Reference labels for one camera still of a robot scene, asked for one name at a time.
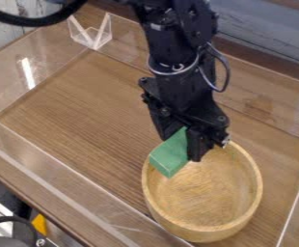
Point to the yellow tag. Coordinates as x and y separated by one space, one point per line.
39 223

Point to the green rectangular block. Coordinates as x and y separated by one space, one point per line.
169 157

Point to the clear acrylic corner bracket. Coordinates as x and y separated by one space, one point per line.
91 37

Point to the clear acrylic barrier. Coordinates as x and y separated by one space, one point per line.
91 214

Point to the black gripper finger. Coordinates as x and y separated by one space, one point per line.
201 141
165 119

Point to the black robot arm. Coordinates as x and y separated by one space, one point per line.
179 28

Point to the brown wooden bowl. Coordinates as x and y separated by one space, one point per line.
207 202

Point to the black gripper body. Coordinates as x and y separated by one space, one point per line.
186 88

